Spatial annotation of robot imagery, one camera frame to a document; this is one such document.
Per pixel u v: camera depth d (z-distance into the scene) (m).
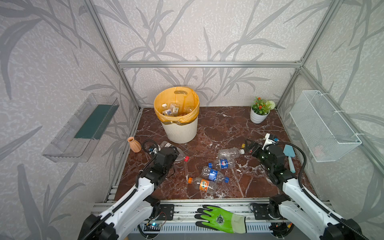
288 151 0.94
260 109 1.00
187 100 0.97
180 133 0.89
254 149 0.73
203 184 0.77
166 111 0.91
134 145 0.89
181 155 0.84
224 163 0.85
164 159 0.61
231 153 0.91
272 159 0.62
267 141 0.73
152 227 0.72
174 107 0.96
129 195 0.48
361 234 0.40
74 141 0.63
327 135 0.63
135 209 0.49
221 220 0.70
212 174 0.83
